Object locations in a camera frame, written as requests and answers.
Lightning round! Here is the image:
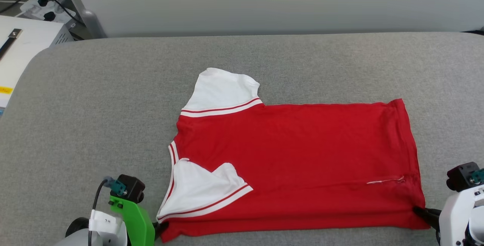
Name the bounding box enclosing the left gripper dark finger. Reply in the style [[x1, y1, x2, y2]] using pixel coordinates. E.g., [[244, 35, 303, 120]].
[[153, 220, 170, 241]]

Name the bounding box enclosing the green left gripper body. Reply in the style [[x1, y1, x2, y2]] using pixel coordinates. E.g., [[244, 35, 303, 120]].
[[109, 195, 156, 246]]

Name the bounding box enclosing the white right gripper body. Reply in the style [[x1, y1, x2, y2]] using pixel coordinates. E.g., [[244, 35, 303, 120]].
[[438, 186, 484, 246]]

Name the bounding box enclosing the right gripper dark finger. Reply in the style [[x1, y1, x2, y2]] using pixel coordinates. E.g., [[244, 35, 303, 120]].
[[413, 206, 442, 232]]

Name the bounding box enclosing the red white short-sleeve shirt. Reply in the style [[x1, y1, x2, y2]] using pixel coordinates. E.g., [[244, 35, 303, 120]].
[[156, 67, 431, 243]]

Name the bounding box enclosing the white equipment box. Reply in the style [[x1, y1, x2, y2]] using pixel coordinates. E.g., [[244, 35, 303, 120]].
[[0, 15, 75, 116]]

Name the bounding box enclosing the white power strip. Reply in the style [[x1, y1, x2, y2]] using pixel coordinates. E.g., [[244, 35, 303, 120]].
[[20, 0, 76, 25]]

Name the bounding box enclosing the white partition panel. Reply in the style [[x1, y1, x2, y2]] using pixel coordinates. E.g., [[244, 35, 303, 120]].
[[57, 0, 484, 38]]

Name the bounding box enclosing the black strap handle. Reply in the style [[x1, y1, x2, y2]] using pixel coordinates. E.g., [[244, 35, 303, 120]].
[[0, 29, 23, 60]]

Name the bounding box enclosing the black power cable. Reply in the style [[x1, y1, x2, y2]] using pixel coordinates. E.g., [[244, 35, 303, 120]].
[[0, 0, 86, 28]]

